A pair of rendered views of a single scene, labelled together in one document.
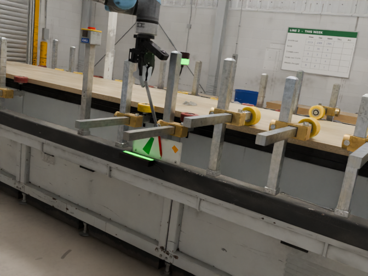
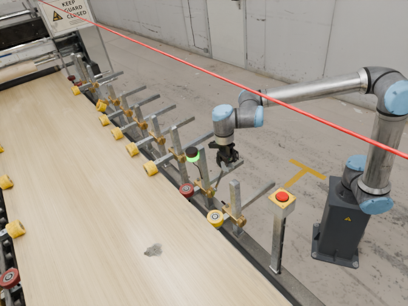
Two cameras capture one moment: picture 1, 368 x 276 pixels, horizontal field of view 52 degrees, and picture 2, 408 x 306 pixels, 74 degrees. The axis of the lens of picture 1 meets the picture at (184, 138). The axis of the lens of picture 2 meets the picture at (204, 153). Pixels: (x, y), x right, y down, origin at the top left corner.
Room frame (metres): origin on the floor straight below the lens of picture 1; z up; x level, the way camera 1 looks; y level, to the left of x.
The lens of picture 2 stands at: (2.53, 0.56, 1.99)
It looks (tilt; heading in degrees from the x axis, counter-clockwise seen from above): 40 degrees down; 207
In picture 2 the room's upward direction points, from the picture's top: 9 degrees counter-clockwise
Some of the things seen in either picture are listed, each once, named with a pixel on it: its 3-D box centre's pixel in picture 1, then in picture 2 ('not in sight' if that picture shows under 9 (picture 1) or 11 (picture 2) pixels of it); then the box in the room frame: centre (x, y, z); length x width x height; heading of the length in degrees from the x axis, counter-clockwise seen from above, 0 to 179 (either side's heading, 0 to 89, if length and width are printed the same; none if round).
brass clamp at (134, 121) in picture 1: (127, 119); (234, 215); (1.72, 0.27, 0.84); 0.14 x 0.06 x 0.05; 58
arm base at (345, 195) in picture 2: not in sight; (353, 187); (1.19, 0.87, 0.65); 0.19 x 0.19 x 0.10
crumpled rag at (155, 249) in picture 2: (190, 102); (153, 248); (2.04, -0.01, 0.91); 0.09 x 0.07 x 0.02; 115
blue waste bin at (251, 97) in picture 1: (246, 108); not in sight; (7.29, -1.13, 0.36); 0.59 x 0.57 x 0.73; 151
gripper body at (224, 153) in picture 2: (143, 50); (226, 150); (1.59, 0.21, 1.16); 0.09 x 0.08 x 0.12; 58
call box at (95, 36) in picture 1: (91, 38); (281, 204); (1.87, 0.51, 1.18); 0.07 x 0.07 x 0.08; 58
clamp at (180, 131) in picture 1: (172, 128); (204, 187); (1.59, 0.06, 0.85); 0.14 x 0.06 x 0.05; 58
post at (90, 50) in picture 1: (86, 90); (278, 243); (1.87, 0.51, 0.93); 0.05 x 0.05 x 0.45; 58
